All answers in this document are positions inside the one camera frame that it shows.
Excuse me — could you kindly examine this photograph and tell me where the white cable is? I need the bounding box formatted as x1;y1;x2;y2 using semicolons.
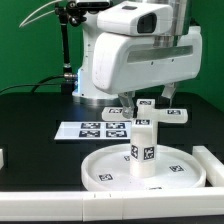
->
18;0;68;29

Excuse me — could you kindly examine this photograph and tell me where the white front fence bar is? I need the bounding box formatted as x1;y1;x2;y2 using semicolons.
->
0;187;224;221

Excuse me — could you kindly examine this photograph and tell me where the white block at left edge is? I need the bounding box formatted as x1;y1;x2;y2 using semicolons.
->
0;149;4;170

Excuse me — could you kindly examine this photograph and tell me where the white round table top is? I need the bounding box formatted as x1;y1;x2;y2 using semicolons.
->
81;144;206;191

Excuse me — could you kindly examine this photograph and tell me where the white marker sheet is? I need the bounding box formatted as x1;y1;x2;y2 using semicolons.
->
54;122;131;140

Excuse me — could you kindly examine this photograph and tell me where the white fence bar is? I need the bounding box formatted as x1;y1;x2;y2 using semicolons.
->
0;187;224;221
192;146;224;187

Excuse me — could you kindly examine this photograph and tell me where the white cross-shaped table base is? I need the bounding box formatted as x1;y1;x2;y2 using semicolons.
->
102;99;188;124

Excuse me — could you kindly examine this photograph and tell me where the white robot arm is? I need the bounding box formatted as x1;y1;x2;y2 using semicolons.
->
78;0;202;118

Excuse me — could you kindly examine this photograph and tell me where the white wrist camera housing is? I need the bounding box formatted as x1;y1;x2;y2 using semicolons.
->
97;1;173;36

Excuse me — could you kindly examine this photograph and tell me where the black cable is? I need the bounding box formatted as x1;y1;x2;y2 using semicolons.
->
0;74;78;96

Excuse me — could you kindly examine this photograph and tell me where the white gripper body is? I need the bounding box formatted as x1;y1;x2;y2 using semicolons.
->
92;26;202;94

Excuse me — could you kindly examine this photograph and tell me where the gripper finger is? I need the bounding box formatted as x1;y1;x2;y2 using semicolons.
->
118;91;135;119
161;82;177;104

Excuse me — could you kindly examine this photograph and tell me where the white right fence bar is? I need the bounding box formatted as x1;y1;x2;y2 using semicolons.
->
192;146;224;187

